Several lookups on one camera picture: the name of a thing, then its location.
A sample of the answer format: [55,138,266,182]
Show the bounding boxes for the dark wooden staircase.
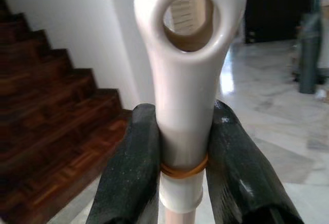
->
[0,0,134,224]

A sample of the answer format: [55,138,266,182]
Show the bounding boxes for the dark wooden cabinet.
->
[244,0,319,45]

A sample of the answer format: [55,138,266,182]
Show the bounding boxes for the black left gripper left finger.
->
[87,103,161,224]

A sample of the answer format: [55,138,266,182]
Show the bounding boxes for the grey green upright tube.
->
[298,13,323,95]

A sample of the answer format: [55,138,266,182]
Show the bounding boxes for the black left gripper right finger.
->
[205,99,305,224]

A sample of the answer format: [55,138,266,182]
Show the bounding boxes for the orange rubber band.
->
[160,157,209,181]

